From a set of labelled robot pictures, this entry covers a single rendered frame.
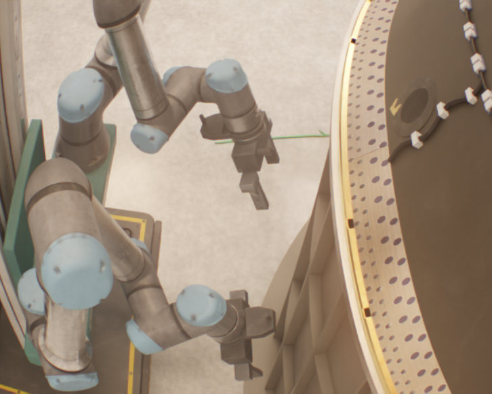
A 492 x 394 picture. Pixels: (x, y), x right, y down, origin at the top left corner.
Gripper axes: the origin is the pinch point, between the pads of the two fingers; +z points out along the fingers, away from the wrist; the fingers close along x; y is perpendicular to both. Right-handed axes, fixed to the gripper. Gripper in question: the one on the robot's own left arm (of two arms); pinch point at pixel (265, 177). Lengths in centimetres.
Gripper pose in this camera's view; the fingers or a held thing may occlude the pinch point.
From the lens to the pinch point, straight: 198.7
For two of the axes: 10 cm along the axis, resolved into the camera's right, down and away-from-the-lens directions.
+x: 1.9, -7.3, 6.6
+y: 9.4, -0.6, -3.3
